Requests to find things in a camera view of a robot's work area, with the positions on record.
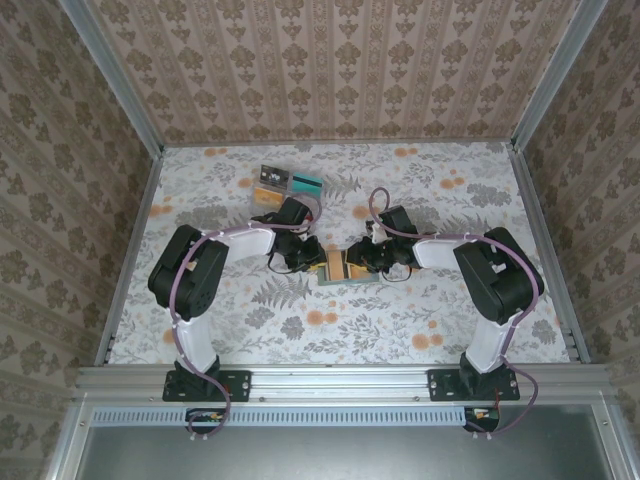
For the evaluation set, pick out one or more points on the tan credit card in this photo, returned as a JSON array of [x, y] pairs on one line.
[[360, 274]]

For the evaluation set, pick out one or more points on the green translucent card holder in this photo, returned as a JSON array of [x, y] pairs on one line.
[[330, 283]]

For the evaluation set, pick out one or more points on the clear acrylic card organizer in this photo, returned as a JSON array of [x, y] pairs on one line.
[[288, 190]]

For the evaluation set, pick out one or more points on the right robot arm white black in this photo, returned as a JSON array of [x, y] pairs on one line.
[[435, 252]]

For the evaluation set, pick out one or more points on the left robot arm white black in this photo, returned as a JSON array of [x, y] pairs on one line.
[[245, 247]]

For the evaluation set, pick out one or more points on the teal credit card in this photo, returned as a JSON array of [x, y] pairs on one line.
[[306, 184]]

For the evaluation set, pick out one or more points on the orange credit card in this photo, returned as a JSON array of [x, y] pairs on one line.
[[267, 197]]

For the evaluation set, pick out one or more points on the black credit card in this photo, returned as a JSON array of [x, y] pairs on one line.
[[274, 176]]

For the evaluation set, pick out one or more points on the floral patterned table cover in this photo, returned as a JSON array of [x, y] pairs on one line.
[[350, 330]]

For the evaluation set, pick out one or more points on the black controller board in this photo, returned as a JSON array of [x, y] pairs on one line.
[[482, 417], [205, 419]]

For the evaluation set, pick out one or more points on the grey metal panel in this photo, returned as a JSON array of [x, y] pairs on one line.
[[340, 455]]

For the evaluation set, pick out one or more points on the long aluminium mounting rail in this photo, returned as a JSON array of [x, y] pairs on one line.
[[340, 382]]

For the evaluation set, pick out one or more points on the aluminium side rail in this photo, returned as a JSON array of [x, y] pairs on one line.
[[532, 200], [129, 265]]

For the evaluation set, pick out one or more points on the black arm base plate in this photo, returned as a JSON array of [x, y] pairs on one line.
[[442, 385], [237, 385]]

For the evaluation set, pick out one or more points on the aluminium corner post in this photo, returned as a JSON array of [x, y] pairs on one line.
[[555, 75], [115, 85]]

